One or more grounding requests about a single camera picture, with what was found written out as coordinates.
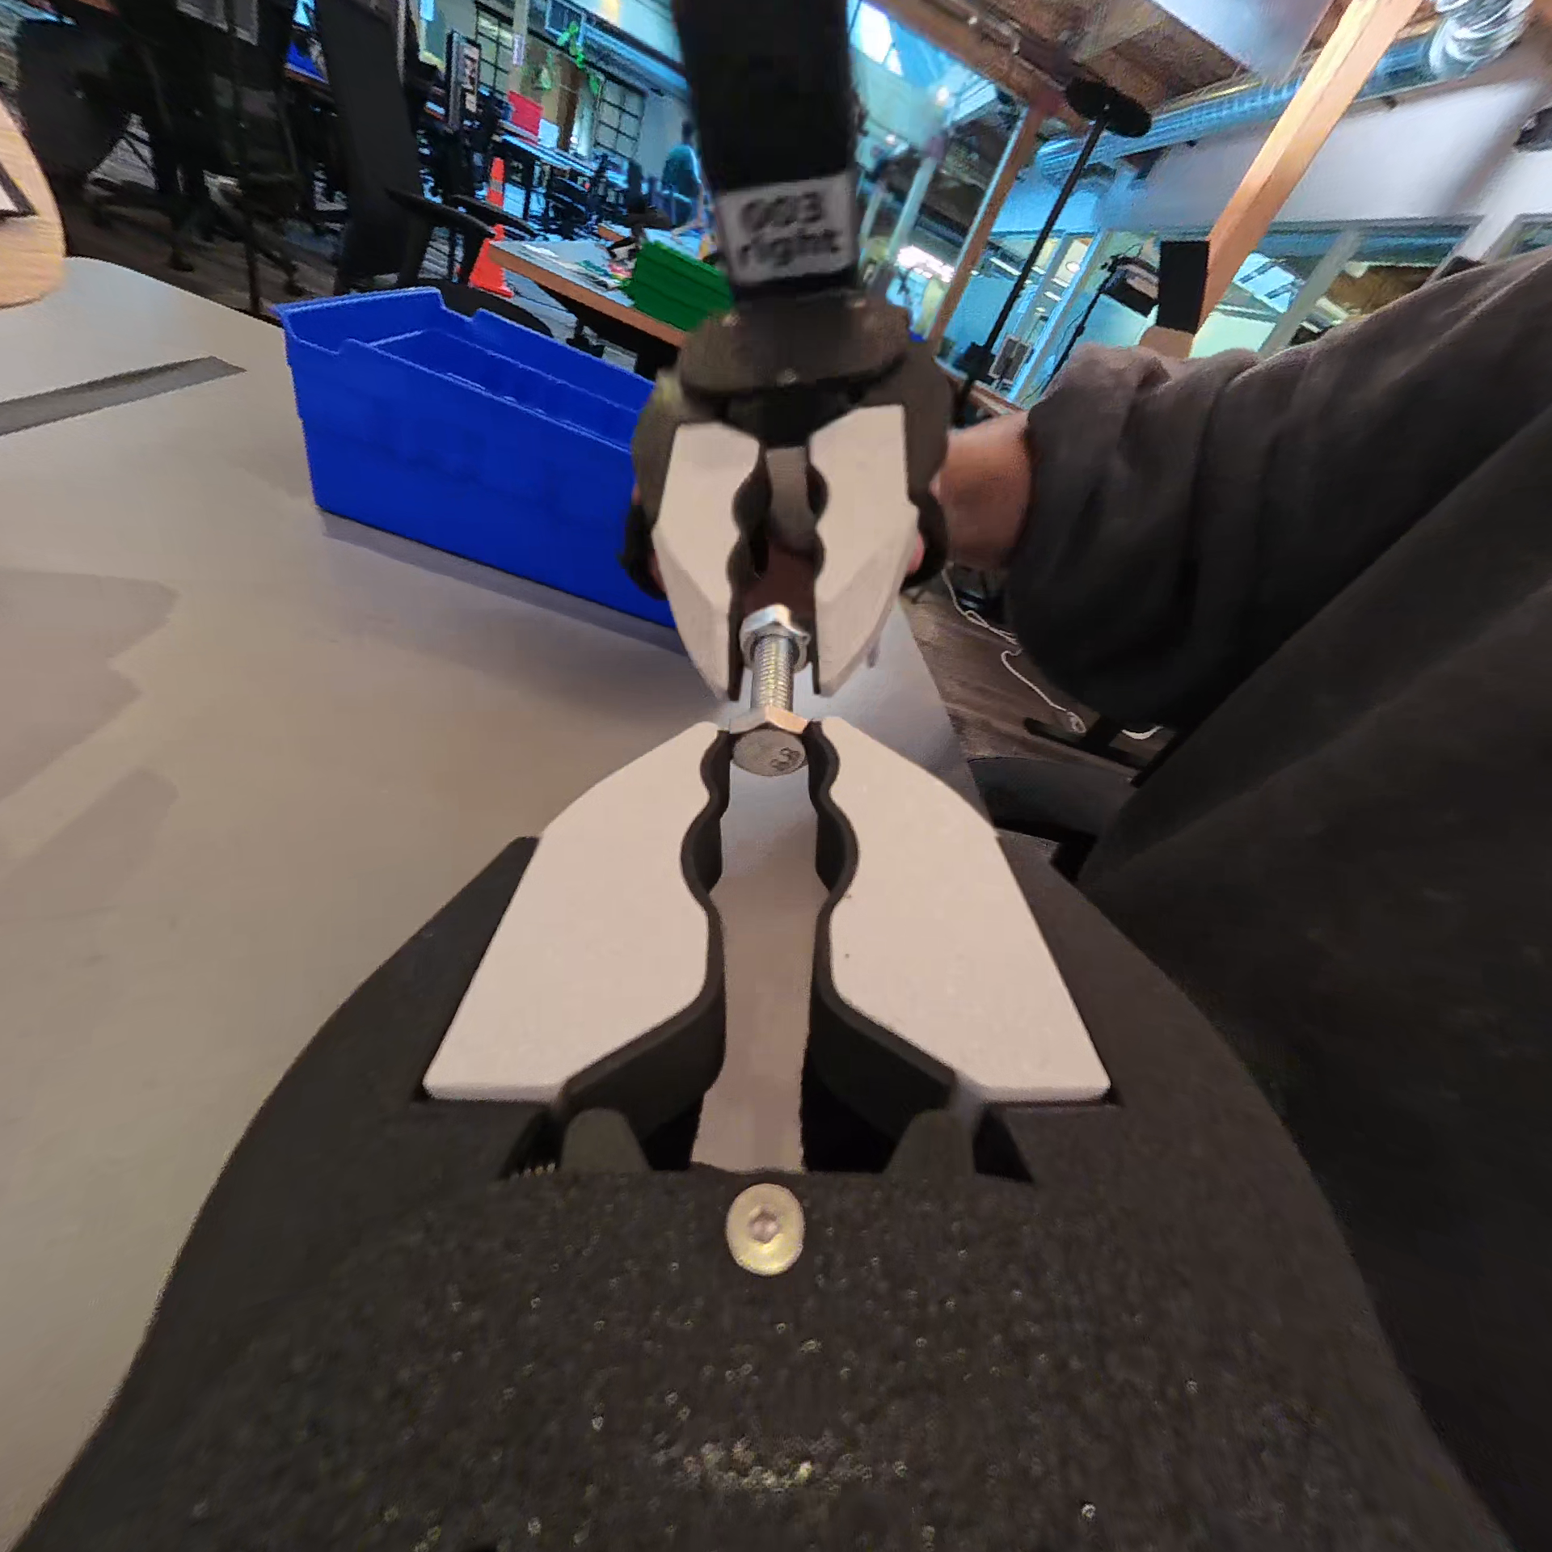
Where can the black pole stand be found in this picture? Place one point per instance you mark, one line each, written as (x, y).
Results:
(1045, 231)

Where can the wooden table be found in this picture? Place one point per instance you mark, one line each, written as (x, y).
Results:
(596, 279)

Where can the grey desk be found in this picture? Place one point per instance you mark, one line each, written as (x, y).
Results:
(219, 776)

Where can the orange traffic cone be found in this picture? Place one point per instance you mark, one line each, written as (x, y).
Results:
(494, 231)

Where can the silver ventilation duct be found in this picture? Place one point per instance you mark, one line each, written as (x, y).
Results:
(1485, 30)

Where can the black office chair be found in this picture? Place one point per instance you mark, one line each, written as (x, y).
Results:
(402, 146)

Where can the wooden beam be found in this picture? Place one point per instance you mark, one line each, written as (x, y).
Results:
(1298, 146)

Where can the person's right hand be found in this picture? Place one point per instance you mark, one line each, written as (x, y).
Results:
(977, 497)

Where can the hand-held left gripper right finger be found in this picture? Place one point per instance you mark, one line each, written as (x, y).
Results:
(971, 959)

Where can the blue plastic bin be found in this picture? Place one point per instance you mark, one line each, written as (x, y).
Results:
(463, 437)

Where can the silver bolt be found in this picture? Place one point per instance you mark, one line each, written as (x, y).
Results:
(773, 747)

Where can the person's dark clothing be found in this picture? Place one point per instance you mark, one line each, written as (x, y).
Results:
(1359, 1044)

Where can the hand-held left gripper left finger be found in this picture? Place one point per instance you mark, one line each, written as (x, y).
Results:
(572, 959)

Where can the green crate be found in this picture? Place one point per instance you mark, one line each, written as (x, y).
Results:
(685, 287)

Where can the person's right forearm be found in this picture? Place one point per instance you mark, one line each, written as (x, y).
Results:
(1263, 462)

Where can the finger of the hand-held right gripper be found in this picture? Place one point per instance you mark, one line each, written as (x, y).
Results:
(705, 534)
(869, 534)

